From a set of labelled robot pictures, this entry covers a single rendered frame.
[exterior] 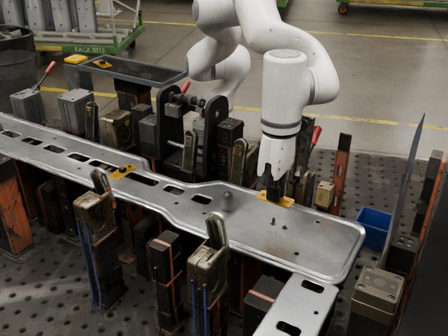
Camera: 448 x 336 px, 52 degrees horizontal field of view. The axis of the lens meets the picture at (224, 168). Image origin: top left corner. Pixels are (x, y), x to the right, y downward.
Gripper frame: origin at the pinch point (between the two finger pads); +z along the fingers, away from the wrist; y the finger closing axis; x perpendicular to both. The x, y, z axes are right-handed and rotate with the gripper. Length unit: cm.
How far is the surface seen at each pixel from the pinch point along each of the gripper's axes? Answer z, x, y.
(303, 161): -1.2, 1.2, -13.7
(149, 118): 2, -52, -19
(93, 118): 3, -69, -13
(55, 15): 61, -395, -281
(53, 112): 110, -286, -166
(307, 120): -11.0, 0.3, -16.2
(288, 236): 9.6, 4.9, 2.4
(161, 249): 10.7, -18.2, 19.9
